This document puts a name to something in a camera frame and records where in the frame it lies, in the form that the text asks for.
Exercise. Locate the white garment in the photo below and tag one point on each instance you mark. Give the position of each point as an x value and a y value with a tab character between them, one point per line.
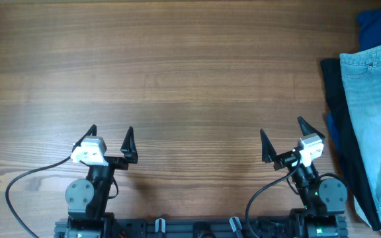
360	212

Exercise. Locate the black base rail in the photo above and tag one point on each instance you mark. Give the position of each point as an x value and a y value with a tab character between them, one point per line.
197	228

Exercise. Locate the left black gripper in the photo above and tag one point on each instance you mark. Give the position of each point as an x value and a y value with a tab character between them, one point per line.
129	152

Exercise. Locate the dark blue garment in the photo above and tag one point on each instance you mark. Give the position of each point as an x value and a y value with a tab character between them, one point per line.
370	29

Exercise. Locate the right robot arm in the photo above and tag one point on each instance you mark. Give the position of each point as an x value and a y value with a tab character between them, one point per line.
323	196

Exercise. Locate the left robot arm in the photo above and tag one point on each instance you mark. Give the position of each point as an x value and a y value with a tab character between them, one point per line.
87	198

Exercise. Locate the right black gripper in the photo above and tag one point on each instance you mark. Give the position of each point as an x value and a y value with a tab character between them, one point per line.
268	155

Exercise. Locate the black garment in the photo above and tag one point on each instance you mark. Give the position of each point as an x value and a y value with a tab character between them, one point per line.
343	136

